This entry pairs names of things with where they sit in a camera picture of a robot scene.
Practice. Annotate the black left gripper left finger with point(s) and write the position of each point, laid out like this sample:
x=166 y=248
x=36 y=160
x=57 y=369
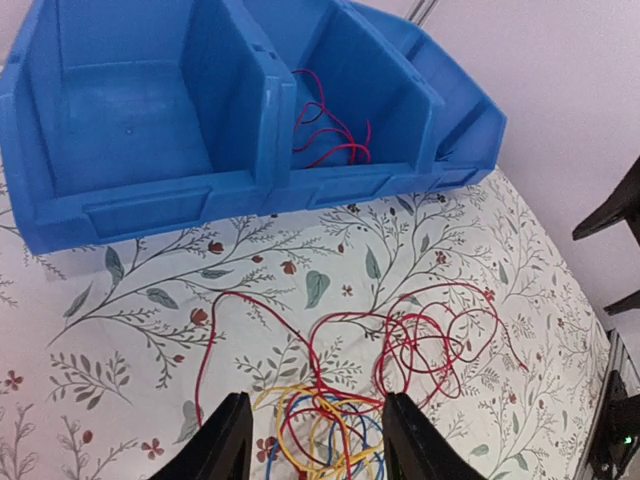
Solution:
x=221 y=449

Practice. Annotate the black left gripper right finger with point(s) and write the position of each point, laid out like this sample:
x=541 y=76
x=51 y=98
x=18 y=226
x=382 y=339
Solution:
x=414 y=448

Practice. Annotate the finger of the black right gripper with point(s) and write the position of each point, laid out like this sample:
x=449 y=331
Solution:
x=631 y=302
x=621 y=205

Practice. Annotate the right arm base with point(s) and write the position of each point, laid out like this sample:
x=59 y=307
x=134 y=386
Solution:
x=616 y=438

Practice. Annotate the floral patterned tablecloth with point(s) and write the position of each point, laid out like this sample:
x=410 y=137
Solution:
x=112 y=356

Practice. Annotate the blue three-compartment plastic bin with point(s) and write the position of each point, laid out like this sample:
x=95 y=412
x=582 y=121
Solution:
x=122 y=119

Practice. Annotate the aluminium front rail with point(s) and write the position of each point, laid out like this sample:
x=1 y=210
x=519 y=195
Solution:
x=621 y=360

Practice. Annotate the aluminium frame post right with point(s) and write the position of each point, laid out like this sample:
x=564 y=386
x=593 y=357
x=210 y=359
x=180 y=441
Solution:
x=420 y=11

